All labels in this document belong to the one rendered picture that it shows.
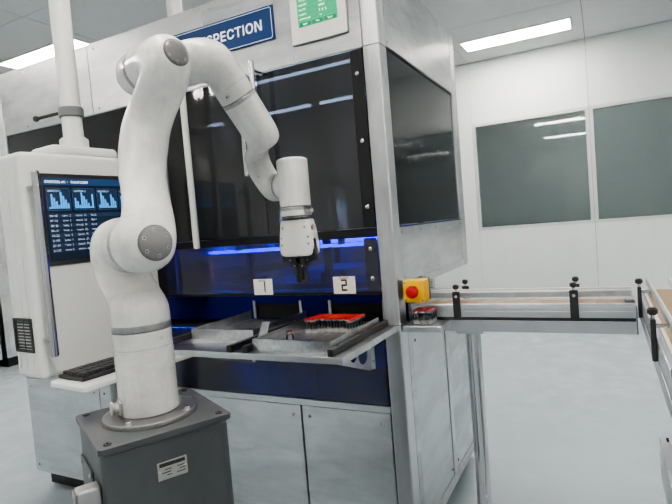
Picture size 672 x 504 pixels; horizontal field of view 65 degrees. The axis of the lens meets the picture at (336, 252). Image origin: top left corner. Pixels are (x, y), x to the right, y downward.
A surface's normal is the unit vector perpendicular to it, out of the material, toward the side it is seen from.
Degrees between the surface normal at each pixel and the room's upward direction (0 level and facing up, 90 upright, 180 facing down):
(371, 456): 90
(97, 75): 90
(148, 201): 61
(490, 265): 90
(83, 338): 90
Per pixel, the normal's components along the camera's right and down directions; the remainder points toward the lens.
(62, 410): -0.45, 0.08
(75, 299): 0.84, -0.04
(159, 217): 0.67, -0.46
